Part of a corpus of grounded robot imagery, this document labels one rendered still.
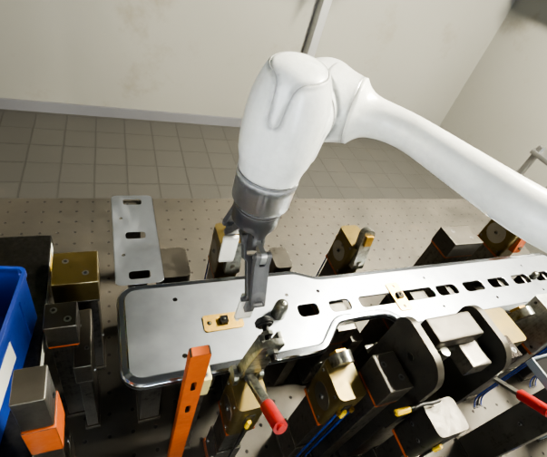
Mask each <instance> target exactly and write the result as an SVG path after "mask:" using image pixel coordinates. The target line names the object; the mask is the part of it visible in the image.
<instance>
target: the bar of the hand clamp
mask: <svg viewBox="0 0 547 457"><path fill-rule="evenodd" d="M273 323H274V322H273V318H272V317H270V316H262V317H259V318H258V319H257V320H256V321H255V323H254V324H255V327H256V328H257V329H262V331H263V332H262V333H261V334H260V335H258V337H257V338H256V340H255V341H254V343H253V344H252V345H251V347H250V348H249V350H248V351H247V353H246V354H245V355H244V356H243V358H242V359H241V360H240V362H239V364H238V365H237V368H238V372H239V381H241V380H242V378H243V377H244V376H245V375H246V374H254V375H255V376H256V377H257V376H258V375H259V373H260V372H261V371H262V370H263V369H264V368H265V367H266V366H267V364H268V363H269V362H271V363H273V362H276V361H278V359H277V354H278V352H279V351H280V350H281V348H282V347H283V346H284V345H285V342H284V338H283V336H282V333H281V331H278V332H276V334H275V335H273V331H272V330H269V327H271V326H272V324H273ZM272 335H273V337H272ZM271 337H272V338H271Z"/></svg>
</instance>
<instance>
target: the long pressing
mask: <svg viewBox="0 0 547 457"><path fill-rule="evenodd" d="M520 265H521V266H522V267H521V266H520ZM533 271H537V272H539V273H541V272H545V273H547V256H546V255H544V254H542V253H533V254H525V255H516V256H508V257H499V258H483V259H475V260H466V261H458V262H449V263H441V264H433V265H423V266H415V267H400V268H390V269H382V270H374V271H366V272H356V273H348V274H340V275H331V276H323V277H313V276H310V275H306V274H301V273H298V272H293V271H285V272H276V273H269V278H268V286H267V294H266V303H265V306H263V307H256V308H254V310H253V312H252V314H251V317H249V318H243V322H244V326H243V327H238V328H232V329H226V330H220V331H214V332H208V333H207V332H205V329H204V325H203V321H202V318H203V317H204V316H208V315H216V314H222V313H229V312H236V309H237V306H238V303H239V299H240V296H241V294H242V293H245V276H238V277H221V278H212V279H202V280H192V281H183V282H174V283H165V284H156V285H146V286H137V287H129V288H127V289H125V290H124V291H122V292H121V294H120V295H119V296H118V299H117V304H116V306H117V323H118V340H119V357H120V374H121V379H122V381H123V382H124V383H125V384H126V385H127V386H128V387H130V388H131V389H134V390H148V389H152V388H157V387H162V386H166V385H170V384H178V383H182V378H183V374H184V369H185V365H186V361H187V357H186V358H183V357H182V355H183V354H186V355H188V352H189V349H190V348H192V347H196V346H202V345H210V350H211V358H210V372H211V376H215V375H220V374H228V373H229V369H230V366H231V365H236V366H237V365H238V364H239V362H240V360H241V359H242V358H243V356H244V355H245V354H246V353H247V351H248V350H249V348H250V347H251V345H252V344H253V343H254V341H255V340H256V338H257V337H258V335H260V334H261V333H262V332H263V331H262V329H257V328H256V327H255V324H254V323H255V321H256V320H257V319H258V318H259V317H262V316H270V317H272V316H271V310H272V308H273V306H274V305H275V303H276V302H277V301H278V300H279V299H281V298H283V299H286V300H287V301H288V312H287V313H286V315H285V317H284V319H283V320H276V319H274V318H273V317H272V318H273V322H274V323H273V324H272V326H271V327H269V330H272V331H273V335H275V334H276V332H278V331H281V333H282V336H283V338H284V342H285V345H284V346H283V347H282V348H281V350H280V351H279V352H278V354H277V359H278V361H276V362H273V363H271V362H269V363H268V364H267V365H273V364H278V363H283V362H287V361H292V360H297V359H301V358H306V357H311V356H315V355H322V354H323V353H325V352H326V351H327V349H328V348H329V346H330V344H331V342H332V339H333V337H334V334H335V332H336V331H337V328H338V327H339V326H341V325H343V324H348V323H354V322H359V321H365V320H370V319H376V318H386V319H389V320H391V321H392V322H395V321H396V320H397V319H398V318H399V317H402V316H412V317H413V318H415V319H416V320H417V321H418V322H419V324H421V323H422V322H423V321H424V320H425V319H426V318H430V317H436V316H445V315H451V314H455V313H457V312H458V311H459V310H460V309H461V308H462V307H463V306H470V305H476V306H479V307H480V308H482V309H483V310H486V309H491V308H497V307H500V308H502V309H503V310H504V311H505V312H506V314H507V313H511V312H510V310H511V309H514V308H516V307H518V306H523V305H525V304H526V303H527V302H528V301H530V300H531V299H532V298H533V297H535V296H536V295H540V294H546V293H547V280H541V281H540V280H538V279H537V278H536V279H535V280H532V279H530V278H529V277H528V275H530V274H531V273H532V272H533ZM520 275H525V276H526V277H527V278H528V279H529V280H530V281H531V282H529V283H522V284H516V283H515V282H514V281H513V280H512V279H511V277H514V276H520ZM423 277H425V279H424V278H423ZM496 278H502V279H503V280H504V281H505V282H506V283H507V284H508V286H505V287H492V286H491V285H490V284H489V282H488V281H487V280H488V279H496ZM475 281H477V282H479V283H480V284H481V285H482V286H483V287H484V289H481V290H475V291H468V290H466V289H465V287H464V286H463V283H469V282H475ZM394 282H396V283H397V284H398V285H399V287H400V288H401V290H402V291H403V292H404V291H410V290H417V289H424V288H430V289H431V290H432V291H433V293H434V294H435V296H434V297H429V298H422V299H416V300H410V301H409V302H410V304H411V306H412V307H413V308H412V309H410V310H406V311H402V310H400V308H399V307H398V305H397V303H396V302H395V303H392V304H386V305H380V306H369V307H363V306H361V304H360V302H359V300H358V299H359V298H360V297H371V296H378V295H384V294H390V293H389V291H388V290H387V288H386V284H387V283H394ZM449 285H452V286H454V287H455V288H456V289H457V291H458V293H457V294H452V295H445V296H442V295H440V294H439V293H438V292H437V290H436V289H435V288H436V287H442V286H449ZM543 289H544V290H543ZM316 290H319V293H318V292H317V291H316ZM285 294H288V297H286V296H285ZM390 295H391V294H390ZM496 296H498V297H499V298H497V297H496ZM173 298H177V299H178V300H177V301H173ZM339 300H346V301H347V302H348V303H349V305H350V306H351V309H350V310H345V311H338V312H334V311H333V310H332V309H331V307H330V305H329V302H332V301H339ZM306 305H315V306H316V307H317V310H318V315H314V316H301V315H300V314H299V312H298V306H306ZM443 305H444V306H445V307H443ZM273 335H272V337H273ZM272 337H271V338H272Z"/></svg>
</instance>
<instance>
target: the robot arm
mask: <svg viewBox="0 0 547 457"><path fill-rule="evenodd" d="M362 137H365V138H371V139H375V140H379V141H383V142H385V143H388V144H390V145H392V146H394V147H396V148H398V149H399V150H401V151H402V152H404V153H405V154H407V155H408V156H410V157H411V158H412V159H414V160H415V161H417V162H418V163H419V164H421V165H422V166H423V167H425V168H426V169H427V170H429V171H430V172H431V173H433V174H434V175H435V176H436V177H437V178H438V179H440V180H441V181H442V182H444V183H445V184H446V185H448V186H449V187H450V188H452V189H453V190H454V191H456V192H457V193H458V194H460V195H461V196H462V197H464V198H465V199H466V200H468V201H469V202H470V203H472V204H473V205H474V206H476V207H477V208H478V209H479V210H480V211H481V212H483V213H484V214H485V215H487V216H488V217H489V218H491V219H493V220H494V221H495V222H497V223H498V224H500V225H501V226H503V227H504V228H506V229H507V230H509V231H511V232H512V233H513V234H514V235H516V236H517V237H519V238H521V239H523V240H525V241H526V242H528V243H530V244H531V245H533V246H535V247H537V248H538V249H540V250H542V251H544V252H545V253H547V189H546V188H544V187H542V186H540V185H539V184H537V183H535V182H533V181H531V180H529V179H527V178H525V177H524V176H523V175H521V174H519V173H518V172H516V171H514V170H512V169H510V168H508V167H506V166H505V165H503V164H502V163H501V162H499V161H497V160H495V159H493V158H491V157H490V156H488V155H486V154H485V153H483V152H481V151H479V150H477V149H476V148H475V147H473V146H471V145H469V144H468V143H466V142H464V141H462V140H460V139H459V138H457V137H455V136H454V135H453V134H451V133H449V132H448V131H445V130H443V129H442V128H440V127H438V126H437V125H435V124H433V123H431V122H430V121H428V120H426V119H425V118H423V117H421V116H419V115H417V114H415V113H413V112H410V111H409V110H407V109H405V108H403V107H401V106H399V105H397V104H394V103H392V102H390V101H388V100H386V99H384V98H382V97H381V96H379V95H378V94H377V93H376V92H375V91H374V90H373V88H372V86H371V84H370V81H369V79H368V78H366V77H365V76H363V75H361V74H360V73H357V72H356V71H354V70H353V69H352V68H351V67H349V66H348V65H347V64H346V63H344V62H342V61H340V60H338V59H336V58H332V57H318V58H315V57H312V56H310V55H308V54H305V53H298V52H280V53H275V54H273V55H272V56H270V57H269V59H268V60H267V61H266V63H265V64H264V65H263V67H262V69H261V70H260V72H259V74H258V76H257V78H256V80H255V82H254V83H253V85H252V88H251V90H250V92H249V97H248V100H247V103H246V106H245V110H244V113H243V117H242V121H241V125H240V130H239V143H238V148H239V162H238V164H237V168H236V175H235V179H234V182H233V187H232V191H231V193H232V198H233V199H234V201H233V205H232V207H231V208H230V210H229V211H228V213H227V214H226V216H225V217H224V219H223V221H222V225H223V226H226V228H225V229H224V234H225V236H224V237H223V240H222V244H221V248H220V254H219V259H218V261H219V262H228V261H233V259H234V256H235V253H236V249H237V246H238V243H239V240H240V243H241V257H242V258H243V259H244V260H245V293H242V294H241V296H240V299H239V303H238V306H237V309H236V312H235V315H234V319H235V320H236V319H242V318H249V317H251V314H252V312H253V310H254V308H256V307H263V306H265V303H266V294H267V286H268V278H269V265H270V261H271V259H272V253H271V251H267V252H266V250H265V249H264V246H265V241H266V236H267V235H268V234H269V233H270V232H272V231H273V230H274V229H275V228H276V227H277V225H278V222H279V219H280V216H281V215H282V214H284V213H285V212H286V211H287V210H288V208H289V205H290V202H291V201H292V198H293V195H294V193H295V190H296V189H297V187H298V182H299V180H300V178H301V176H302V175H303V173H304V172H305V171H306V170H307V169H308V167H309V165H310V164H311V163H312V162H313V161H314V159H315V158H316V157H317V154H318V152H319V150H320V148H321V146H322V143H323V142H338V143H344V144H345V143H347V142H349V141H351V140H353V139H355V138H362ZM235 234H239V235H235ZM247 251H257V252H255V254H248V255H247Z"/></svg>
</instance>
